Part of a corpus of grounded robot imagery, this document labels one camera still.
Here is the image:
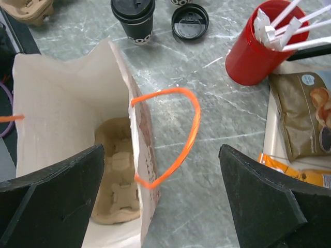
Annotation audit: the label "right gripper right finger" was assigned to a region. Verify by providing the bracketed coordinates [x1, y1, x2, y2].
[219, 145, 330, 247]

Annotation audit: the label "black paper coffee cup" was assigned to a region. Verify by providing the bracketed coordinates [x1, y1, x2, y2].
[121, 16, 153, 45]

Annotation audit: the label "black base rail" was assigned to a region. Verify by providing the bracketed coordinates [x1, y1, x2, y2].
[1, 8, 41, 60]

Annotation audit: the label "brown snack bag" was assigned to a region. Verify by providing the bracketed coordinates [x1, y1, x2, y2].
[269, 70, 330, 162]

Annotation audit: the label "cream two-tier shelf rack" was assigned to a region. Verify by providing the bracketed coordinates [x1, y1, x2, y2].
[262, 46, 331, 176]

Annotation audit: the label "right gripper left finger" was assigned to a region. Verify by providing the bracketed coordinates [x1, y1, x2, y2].
[1, 145, 104, 247]

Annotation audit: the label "brown paper takeout bag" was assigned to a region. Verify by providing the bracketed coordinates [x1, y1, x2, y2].
[0, 36, 202, 246]

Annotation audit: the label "white wrapped straws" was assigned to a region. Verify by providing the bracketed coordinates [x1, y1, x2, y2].
[253, 1, 330, 52]

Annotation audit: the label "red straw holder cup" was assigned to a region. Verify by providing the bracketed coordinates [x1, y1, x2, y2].
[225, 0, 296, 86]

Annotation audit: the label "black coffee cup lid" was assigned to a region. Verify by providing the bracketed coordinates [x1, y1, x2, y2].
[111, 0, 155, 24]
[171, 3, 209, 40]

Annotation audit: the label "orange snack packet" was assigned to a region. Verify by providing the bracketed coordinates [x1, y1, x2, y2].
[258, 153, 330, 189]

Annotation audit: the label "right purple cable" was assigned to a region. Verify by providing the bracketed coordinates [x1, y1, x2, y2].
[0, 81, 13, 138]

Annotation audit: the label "cardboard cup carrier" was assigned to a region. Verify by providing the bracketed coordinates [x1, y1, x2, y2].
[3, 0, 54, 26]
[92, 117, 140, 225]

